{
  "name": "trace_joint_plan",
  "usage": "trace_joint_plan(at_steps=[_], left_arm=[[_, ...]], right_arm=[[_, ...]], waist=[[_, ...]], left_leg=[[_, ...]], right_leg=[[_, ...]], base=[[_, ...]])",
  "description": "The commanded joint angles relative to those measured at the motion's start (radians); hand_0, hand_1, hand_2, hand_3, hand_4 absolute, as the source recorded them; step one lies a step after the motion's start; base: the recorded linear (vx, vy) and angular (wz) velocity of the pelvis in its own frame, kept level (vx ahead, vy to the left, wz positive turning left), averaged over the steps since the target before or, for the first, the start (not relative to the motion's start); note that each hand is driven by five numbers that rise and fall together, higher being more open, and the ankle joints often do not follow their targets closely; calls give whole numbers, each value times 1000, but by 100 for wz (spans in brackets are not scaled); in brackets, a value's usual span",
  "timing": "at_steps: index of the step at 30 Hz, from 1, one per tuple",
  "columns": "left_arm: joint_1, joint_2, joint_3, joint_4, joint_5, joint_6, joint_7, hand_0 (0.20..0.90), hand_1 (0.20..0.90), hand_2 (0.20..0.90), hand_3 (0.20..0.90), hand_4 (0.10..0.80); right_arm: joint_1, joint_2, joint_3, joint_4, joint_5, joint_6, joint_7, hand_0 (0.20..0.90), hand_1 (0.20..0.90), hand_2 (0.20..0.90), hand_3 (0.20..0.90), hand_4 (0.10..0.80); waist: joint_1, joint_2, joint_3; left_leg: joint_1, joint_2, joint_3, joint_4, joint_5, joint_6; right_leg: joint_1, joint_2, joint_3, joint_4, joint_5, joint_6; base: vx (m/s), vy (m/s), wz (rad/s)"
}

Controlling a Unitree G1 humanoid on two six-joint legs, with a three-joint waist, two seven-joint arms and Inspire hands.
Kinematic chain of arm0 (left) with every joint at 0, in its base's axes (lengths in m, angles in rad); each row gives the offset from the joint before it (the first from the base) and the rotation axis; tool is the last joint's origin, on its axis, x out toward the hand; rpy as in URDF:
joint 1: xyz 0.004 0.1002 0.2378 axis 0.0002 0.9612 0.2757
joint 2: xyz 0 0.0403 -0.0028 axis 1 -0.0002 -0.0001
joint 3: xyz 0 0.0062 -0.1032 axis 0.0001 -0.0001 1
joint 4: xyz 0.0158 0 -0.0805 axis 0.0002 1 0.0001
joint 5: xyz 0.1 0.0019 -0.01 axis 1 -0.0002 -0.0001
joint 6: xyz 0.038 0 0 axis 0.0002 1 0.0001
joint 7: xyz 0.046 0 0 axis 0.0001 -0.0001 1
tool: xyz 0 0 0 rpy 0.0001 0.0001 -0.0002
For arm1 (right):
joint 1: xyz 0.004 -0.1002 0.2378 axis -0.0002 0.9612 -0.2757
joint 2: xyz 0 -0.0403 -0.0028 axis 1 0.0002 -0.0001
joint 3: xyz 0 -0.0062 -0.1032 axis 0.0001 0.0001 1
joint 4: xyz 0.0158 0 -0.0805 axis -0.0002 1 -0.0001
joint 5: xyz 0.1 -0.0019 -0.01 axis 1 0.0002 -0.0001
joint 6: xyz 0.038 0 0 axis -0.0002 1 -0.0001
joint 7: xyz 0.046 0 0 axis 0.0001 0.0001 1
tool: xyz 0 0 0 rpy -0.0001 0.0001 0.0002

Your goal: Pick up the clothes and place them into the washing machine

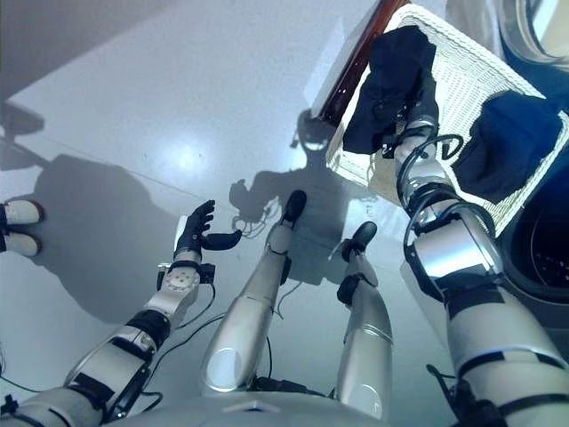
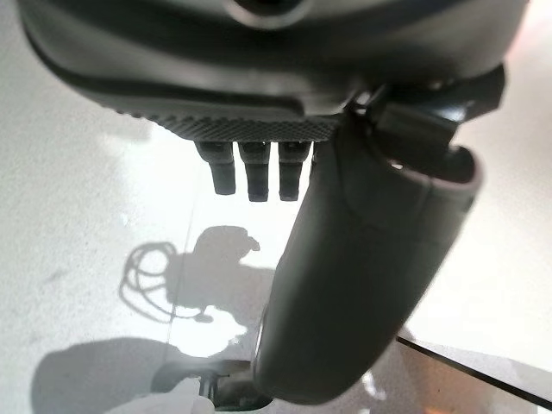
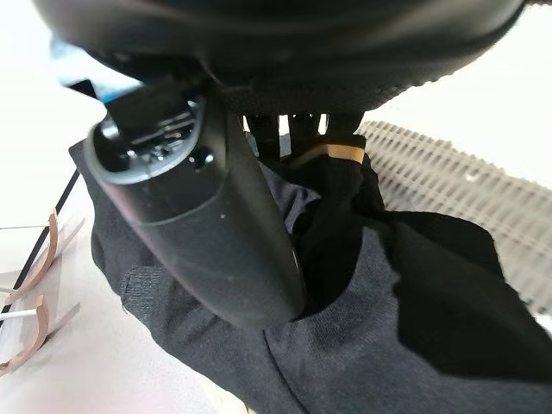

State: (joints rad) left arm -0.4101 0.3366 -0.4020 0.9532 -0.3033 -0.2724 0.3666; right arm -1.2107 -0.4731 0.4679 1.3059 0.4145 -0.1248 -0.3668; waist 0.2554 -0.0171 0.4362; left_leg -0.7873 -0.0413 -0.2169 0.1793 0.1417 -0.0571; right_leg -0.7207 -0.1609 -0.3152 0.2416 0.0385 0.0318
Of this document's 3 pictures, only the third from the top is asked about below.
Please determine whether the black garment with yellow tag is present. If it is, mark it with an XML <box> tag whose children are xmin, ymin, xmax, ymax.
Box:
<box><xmin>68</xmin><ymin>133</ymin><xmax>552</xmax><ymax>414</ymax></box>

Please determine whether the robot right black hand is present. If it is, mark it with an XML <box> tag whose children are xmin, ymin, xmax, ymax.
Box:
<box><xmin>32</xmin><ymin>0</ymin><xmax>525</xmax><ymax>329</ymax></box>

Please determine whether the white rocking chair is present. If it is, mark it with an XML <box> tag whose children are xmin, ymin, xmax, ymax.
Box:
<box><xmin>0</xmin><ymin>206</ymin><xmax>87</xmax><ymax>376</ymax></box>

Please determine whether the white woven laundry basket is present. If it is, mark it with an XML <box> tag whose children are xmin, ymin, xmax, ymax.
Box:
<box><xmin>357</xmin><ymin>120</ymin><xmax>552</xmax><ymax>316</ymax></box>

